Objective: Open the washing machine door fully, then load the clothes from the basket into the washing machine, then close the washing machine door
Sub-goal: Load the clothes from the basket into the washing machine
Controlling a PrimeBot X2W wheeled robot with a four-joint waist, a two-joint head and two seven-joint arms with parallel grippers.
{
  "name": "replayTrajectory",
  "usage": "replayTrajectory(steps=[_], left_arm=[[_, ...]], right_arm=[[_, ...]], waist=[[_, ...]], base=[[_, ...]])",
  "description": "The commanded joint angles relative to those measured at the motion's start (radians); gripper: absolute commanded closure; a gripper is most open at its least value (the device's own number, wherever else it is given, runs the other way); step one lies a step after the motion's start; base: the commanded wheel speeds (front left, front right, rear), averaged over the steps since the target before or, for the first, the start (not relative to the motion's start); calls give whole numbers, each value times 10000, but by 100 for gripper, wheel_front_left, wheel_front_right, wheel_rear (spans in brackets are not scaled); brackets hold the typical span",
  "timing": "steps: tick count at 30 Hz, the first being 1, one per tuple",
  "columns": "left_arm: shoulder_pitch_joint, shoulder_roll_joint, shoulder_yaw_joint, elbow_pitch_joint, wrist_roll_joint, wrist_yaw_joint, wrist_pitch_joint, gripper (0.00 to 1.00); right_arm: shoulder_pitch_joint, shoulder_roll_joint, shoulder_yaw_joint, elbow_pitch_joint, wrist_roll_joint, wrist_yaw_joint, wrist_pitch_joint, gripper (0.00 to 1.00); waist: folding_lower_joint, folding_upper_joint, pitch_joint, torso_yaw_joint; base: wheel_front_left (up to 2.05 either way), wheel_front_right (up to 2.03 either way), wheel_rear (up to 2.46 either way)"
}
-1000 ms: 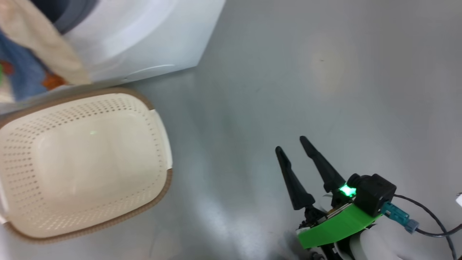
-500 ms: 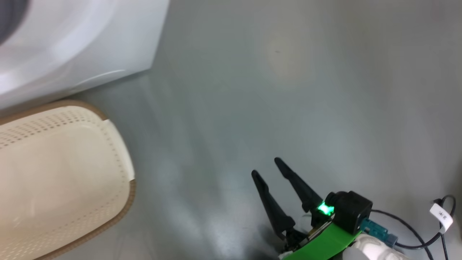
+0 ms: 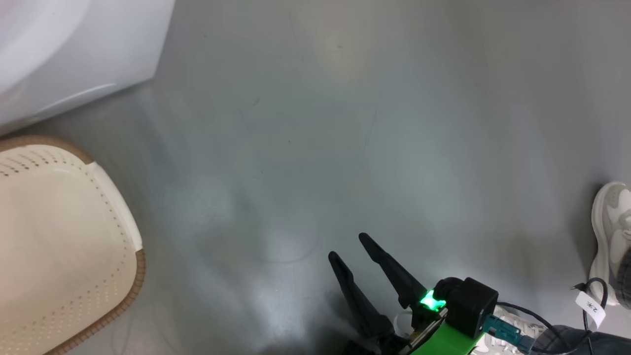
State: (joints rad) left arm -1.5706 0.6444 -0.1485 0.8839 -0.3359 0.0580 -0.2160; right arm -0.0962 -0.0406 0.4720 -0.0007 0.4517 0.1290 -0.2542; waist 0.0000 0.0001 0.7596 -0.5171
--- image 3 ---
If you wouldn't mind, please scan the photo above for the dark grey trouser leg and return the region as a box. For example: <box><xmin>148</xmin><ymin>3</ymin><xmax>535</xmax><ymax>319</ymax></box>
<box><xmin>616</xmin><ymin>247</ymin><xmax>631</xmax><ymax>310</ymax></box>

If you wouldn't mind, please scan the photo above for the thin black cable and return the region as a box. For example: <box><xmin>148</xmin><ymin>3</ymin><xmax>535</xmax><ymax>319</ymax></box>
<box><xmin>495</xmin><ymin>278</ymin><xmax>609</xmax><ymax>353</ymax></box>

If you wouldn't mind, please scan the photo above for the white front-load washing machine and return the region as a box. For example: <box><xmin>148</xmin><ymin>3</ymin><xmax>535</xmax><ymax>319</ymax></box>
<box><xmin>0</xmin><ymin>0</ymin><xmax>176</xmax><ymax>136</ymax></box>

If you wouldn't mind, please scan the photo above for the white cable tag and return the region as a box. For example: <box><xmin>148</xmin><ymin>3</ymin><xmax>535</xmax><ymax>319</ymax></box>
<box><xmin>575</xmin><ymin>291</ymin><xmax>606</xmax><ymax>328</ymax></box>

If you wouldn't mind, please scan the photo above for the white sneaker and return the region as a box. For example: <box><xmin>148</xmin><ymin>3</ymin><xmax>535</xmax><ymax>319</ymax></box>
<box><xmin>589</xmin><ymin>181</ymin><xmax>631</xmax><ymax>306</ymax></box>

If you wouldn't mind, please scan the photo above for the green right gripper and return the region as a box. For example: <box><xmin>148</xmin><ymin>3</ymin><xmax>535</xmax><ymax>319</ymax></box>
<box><xmin>328</xmin><ymin>233</ymin><xmax>481</xmax><ymax>355</ymax></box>

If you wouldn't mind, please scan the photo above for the cream perforated laundry basket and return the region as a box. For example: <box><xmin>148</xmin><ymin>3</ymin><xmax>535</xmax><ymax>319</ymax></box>
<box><xmin>0</xmin><ymin>137</ymin><xmax>146</xmax><ymax>355</ymax></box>

